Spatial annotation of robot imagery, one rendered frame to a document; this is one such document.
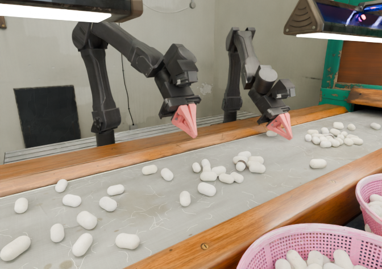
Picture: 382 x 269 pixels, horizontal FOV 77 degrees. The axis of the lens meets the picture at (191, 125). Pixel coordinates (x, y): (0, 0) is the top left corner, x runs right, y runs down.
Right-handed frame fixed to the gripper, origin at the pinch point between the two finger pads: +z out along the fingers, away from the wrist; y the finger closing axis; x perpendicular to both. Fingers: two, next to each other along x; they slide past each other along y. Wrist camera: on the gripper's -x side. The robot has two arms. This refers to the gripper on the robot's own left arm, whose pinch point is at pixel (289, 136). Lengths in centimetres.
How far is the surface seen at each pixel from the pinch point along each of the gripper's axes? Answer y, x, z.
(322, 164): -9.3, -9.5, 12.4
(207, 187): -38.6, -6.3, 7.8
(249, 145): -11.4, 4.9, -2.7
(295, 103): 135, 70, -57
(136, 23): 31, 88, -190
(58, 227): -63, -4, 6
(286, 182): -21.4, -8.0, 12.8
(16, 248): -68, -5, 7
